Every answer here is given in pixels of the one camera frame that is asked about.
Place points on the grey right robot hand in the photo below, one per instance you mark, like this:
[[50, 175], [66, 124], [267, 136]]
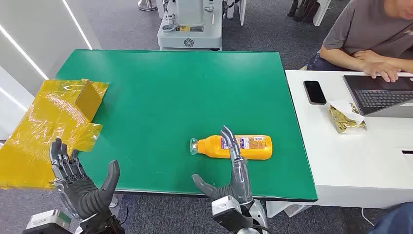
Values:
[[240, 181]]

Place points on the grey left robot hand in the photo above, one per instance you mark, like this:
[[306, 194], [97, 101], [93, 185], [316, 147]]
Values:
[[82, 193]]

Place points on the orange bottle with clear cap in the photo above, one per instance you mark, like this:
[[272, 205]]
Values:
[[213, 147]]

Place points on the person's left forearm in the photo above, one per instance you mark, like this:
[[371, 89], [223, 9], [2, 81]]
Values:
[[405, 66]]

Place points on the person's right forearm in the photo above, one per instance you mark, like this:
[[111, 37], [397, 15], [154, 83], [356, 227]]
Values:
[[342, 58]]

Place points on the yellow taped cardboard box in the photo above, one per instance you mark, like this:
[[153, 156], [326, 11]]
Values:
[[35, 129]]

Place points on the green top table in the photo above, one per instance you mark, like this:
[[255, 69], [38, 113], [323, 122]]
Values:
[[180, 97]]

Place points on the white desk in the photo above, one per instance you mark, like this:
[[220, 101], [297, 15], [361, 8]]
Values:
[[348, 161]]

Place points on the black smartphone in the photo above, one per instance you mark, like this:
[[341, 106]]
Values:
[[315, 92]]

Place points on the gold snack packet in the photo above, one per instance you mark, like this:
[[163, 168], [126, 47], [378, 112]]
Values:
[[345, 121]]

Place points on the white grey machine base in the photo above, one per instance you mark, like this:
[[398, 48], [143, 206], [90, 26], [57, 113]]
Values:
[[190, 35]]

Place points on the blue cloth-covered object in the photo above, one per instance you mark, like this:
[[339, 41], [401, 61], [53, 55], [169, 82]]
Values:
[[397, 219]]

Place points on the grey laptop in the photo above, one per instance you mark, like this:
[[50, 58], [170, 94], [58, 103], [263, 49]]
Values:
[[380, 97]]

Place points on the white furniture panel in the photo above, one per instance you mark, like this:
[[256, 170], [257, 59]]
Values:
[[240, 9]]

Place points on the person's left hand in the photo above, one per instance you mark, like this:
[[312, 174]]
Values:
[[367, 55]]

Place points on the person's hand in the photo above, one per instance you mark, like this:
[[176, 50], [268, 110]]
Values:
[[382, 69], [367, 55]]

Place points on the person's right hand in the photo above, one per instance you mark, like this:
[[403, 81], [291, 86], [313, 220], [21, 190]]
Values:
[[382, 69]]

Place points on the black shoes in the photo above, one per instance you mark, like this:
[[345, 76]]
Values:
[[303, 9]]

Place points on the white furniture leg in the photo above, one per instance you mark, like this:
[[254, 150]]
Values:
[[321, 11]]

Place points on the person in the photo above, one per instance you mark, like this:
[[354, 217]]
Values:
[[361, 29]]

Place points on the chrome stand base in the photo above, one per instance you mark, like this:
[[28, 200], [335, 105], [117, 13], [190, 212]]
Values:
[[147, 5]]

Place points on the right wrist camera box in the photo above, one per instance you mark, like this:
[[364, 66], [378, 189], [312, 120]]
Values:
[[227, 211]]

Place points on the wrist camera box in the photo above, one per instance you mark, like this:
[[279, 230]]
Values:
[[227, 211], [48, 223]]

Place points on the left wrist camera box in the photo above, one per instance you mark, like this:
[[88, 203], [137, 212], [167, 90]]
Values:
[[48, 223]]

